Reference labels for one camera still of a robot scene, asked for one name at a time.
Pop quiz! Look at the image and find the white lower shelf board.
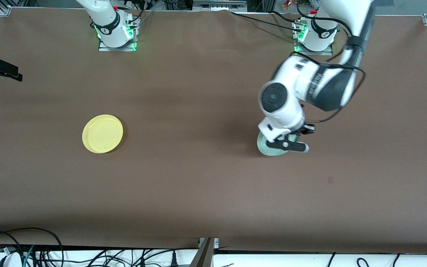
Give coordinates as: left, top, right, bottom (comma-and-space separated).
213, 252, 427, 267
0, 248, 199, 267

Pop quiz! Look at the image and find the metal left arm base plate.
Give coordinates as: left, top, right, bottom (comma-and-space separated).
293, 20, 334, 56

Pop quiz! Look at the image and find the grey power strip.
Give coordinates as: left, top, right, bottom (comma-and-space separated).
192, 0, 248, 12

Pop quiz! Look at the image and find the green cable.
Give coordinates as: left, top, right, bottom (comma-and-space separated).
22, 245, 36, 267

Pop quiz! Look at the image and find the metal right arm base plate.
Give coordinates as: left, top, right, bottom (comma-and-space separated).
99, 17, 138, 52

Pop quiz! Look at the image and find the short black table cable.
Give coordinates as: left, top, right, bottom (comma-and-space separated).
270, 10, 303, 23

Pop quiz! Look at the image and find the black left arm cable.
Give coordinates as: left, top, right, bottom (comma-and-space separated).
294, 0, 366, 124

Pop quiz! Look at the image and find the metal table bracket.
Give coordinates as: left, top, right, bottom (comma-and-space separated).
189, 237, 220, 267

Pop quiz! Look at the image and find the brown table cover sheet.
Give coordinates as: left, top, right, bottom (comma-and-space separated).
0, 7, 427, 250

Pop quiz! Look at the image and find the large black looped cable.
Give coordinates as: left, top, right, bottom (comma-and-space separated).
0, 227, 64, 267

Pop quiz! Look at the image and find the pale green round plate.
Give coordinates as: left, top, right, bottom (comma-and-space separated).
257, 131, 300, 156

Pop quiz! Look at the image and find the long black table cable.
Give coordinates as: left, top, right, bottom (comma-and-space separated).
229, 10, 304, 32

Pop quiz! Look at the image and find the yellow round plate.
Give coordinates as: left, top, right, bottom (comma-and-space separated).
82, 114, 124, 154

